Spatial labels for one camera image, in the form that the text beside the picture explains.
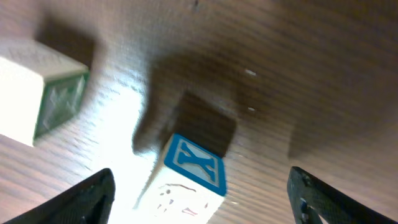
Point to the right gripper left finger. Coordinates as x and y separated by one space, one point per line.
88 202

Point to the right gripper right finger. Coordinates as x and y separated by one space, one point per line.
315 202

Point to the yellow edged letter block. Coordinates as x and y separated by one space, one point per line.
188 185

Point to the plain white wooden block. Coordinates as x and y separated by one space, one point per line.
40 89

